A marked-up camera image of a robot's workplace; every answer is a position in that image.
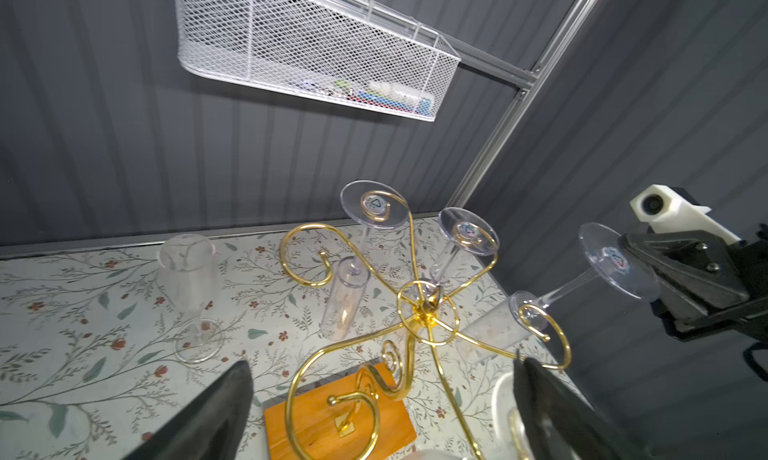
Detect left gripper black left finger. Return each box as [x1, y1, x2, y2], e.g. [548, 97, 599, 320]
[126, 360, 253, 459]

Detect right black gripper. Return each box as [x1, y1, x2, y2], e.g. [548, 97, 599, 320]
[620, 224, 767, 342]

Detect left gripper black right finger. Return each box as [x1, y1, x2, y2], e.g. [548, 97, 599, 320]
[513, 358, 649, 459]

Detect clear wine glass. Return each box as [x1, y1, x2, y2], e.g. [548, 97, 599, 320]
[157, 233, 224, 364]
[430, 207, 500, 284]
[491, 372, 534, 459]
[320, 180, 409, 342]
[461, 222, 661, 349]

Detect orange wooden rack base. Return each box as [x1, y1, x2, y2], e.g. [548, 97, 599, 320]
[264, 374, 417, 459]

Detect floral table mat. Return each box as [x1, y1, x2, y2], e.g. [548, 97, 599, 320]
[1, 231, 513, 459]

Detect items in white basket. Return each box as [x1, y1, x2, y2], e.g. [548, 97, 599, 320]
[293, 79, 435, 116]

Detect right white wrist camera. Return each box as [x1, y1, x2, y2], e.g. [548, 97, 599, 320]
[629, 184, 741, 245]

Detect gold wire glass rack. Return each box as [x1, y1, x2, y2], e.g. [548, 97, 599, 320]
[279, 197, 573, 459]

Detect white wire mesh basket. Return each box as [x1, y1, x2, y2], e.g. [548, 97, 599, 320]
[175, 0, 461, 122]

